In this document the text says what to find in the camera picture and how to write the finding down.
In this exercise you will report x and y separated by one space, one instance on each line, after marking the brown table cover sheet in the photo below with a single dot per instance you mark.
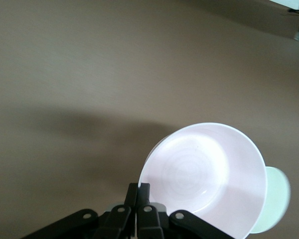
114 74

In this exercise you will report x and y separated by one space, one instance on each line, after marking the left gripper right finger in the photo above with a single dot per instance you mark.
149 224

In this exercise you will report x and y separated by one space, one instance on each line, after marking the pale green plate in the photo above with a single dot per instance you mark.
276 199

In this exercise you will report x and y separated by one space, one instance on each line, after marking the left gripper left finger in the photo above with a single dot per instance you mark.
114 224

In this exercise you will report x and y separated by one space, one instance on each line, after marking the pink plastic bowl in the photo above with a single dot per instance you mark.
201 169

